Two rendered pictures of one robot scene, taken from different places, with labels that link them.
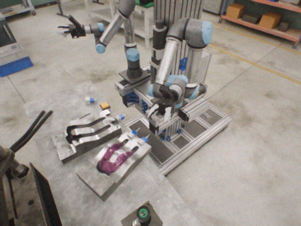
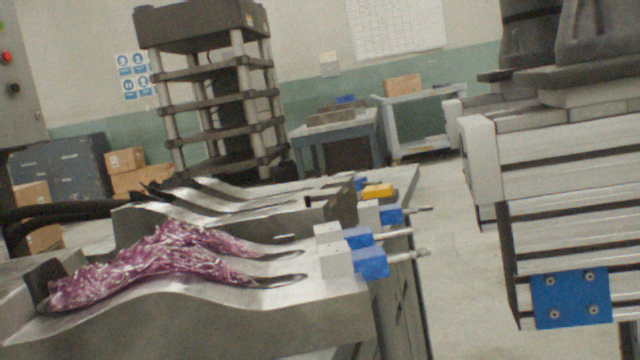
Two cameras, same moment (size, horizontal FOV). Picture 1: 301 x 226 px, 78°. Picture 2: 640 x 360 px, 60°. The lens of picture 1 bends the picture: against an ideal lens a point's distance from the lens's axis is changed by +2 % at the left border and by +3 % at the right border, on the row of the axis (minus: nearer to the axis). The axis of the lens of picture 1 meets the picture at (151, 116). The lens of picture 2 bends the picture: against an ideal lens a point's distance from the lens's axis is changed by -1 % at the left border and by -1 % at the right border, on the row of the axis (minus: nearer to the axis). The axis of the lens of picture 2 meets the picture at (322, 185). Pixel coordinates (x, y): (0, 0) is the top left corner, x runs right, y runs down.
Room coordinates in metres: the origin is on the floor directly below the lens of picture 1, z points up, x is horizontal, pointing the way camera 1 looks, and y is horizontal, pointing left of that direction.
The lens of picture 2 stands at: (0.42, -0.41, 1.06)
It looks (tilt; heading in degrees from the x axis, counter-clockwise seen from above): 9 degrees down; 50
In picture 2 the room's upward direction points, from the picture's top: 11 degrees counter-clockwise
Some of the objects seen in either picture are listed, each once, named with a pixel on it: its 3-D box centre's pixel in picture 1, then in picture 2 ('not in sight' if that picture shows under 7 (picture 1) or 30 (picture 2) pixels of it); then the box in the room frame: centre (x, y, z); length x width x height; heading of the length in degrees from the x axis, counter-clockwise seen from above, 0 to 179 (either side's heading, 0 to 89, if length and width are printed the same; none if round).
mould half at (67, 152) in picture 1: (86, 132); (214, 218); (0.93, 0.53, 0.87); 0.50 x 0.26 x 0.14; 125
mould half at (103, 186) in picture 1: (116, 159); (158, 293); (0.68, 0.26, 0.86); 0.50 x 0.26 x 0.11; 142
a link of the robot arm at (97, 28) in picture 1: (97, 28); not in sight; (1.58, 0.45, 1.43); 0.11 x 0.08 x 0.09; 103
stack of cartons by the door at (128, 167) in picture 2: not in sight; (144, 177); (3.40, 6.80, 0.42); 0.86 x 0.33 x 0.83; 132
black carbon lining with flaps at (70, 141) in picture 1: (87, 128); (214, 193); (0.93, 0.51, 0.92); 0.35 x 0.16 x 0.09; 125
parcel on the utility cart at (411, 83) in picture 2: not in sight; (402, 88); (5.66, 4.09, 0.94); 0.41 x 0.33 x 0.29; 140
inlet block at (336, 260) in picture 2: (145, 139); (376, 261); (0.86, 0.05, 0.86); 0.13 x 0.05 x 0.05; 142
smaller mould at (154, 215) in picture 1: (141, 223); not in sight; (0.28, 0.06, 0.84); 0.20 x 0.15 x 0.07; 125
